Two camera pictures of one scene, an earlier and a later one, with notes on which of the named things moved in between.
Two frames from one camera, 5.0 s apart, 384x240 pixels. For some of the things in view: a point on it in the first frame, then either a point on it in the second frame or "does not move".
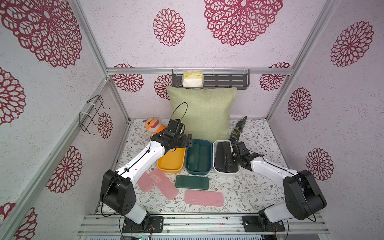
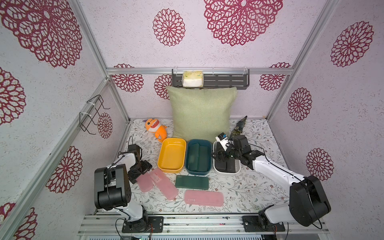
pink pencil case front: (204, 197) does not move
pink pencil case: (145, 182) does not move
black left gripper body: (182, 141) → (138, 169)
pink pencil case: (164, 184) does not move
